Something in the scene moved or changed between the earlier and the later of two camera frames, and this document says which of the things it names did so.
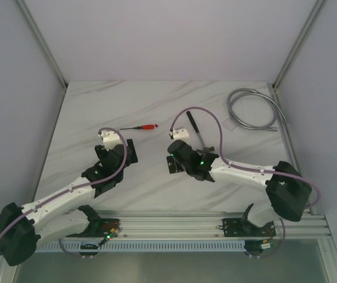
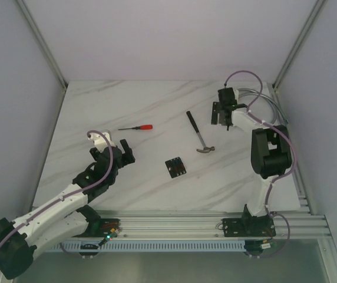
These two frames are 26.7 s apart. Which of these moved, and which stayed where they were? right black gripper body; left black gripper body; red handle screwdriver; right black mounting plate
Moved: right black gripper body
Stayed: right black mounting plate; left black gripper body; red handle screwdriver
